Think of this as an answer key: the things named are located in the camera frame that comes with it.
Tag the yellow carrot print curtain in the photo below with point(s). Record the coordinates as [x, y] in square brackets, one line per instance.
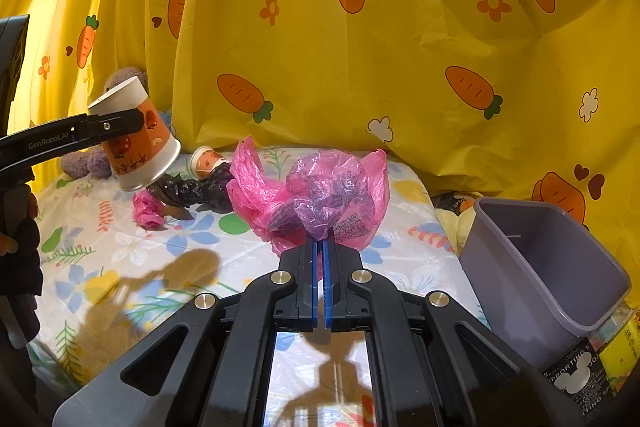
[400, 32]

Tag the black plastic bag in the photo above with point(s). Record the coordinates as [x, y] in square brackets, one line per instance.
[200, 194]

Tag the large pink plastic bag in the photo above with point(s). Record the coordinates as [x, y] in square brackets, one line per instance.
[310, 197]

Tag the person's left hand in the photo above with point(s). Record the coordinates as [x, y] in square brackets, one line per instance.
[6, 246]

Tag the small paper cup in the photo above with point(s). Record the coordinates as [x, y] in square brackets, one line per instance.
[205, 161]

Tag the small pink plastic bag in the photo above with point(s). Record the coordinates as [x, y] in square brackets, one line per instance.
[149, 212]

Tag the orange print paper cup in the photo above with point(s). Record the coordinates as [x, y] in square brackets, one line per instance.
[145, 157]

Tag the floral plastic tablecloth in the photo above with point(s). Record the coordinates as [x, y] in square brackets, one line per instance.
[175, 267]

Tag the pastel tissue pack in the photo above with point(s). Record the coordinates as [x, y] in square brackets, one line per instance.
[612, 322]

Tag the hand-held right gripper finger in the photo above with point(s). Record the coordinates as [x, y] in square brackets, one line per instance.
[315, 287]
[326, 287]

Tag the grey plastic bin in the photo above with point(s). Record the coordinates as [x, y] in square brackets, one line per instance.
[520, 287]

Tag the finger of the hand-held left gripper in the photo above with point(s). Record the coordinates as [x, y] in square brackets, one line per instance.
[100, 127]

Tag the yellow tissue pack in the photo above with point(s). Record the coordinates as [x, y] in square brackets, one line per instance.
[622, 352]

